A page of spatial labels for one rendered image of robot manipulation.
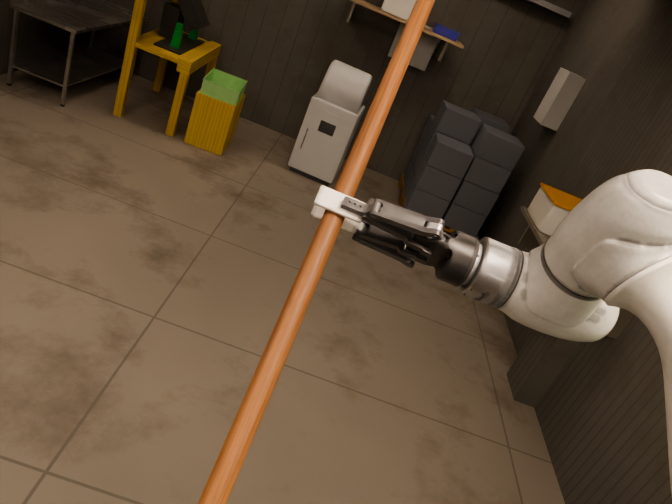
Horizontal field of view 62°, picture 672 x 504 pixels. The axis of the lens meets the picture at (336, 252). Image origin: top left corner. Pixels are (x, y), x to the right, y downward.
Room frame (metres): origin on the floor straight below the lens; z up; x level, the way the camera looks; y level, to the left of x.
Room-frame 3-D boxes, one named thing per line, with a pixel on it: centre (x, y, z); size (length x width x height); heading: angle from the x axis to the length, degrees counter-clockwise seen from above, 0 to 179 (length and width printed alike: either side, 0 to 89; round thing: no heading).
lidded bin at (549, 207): (4.07, -1.39, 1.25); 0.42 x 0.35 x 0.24; 5
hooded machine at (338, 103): (6.27, 0.62, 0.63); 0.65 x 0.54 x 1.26; 1
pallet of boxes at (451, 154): (6.55, -0.88, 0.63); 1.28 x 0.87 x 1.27; 5
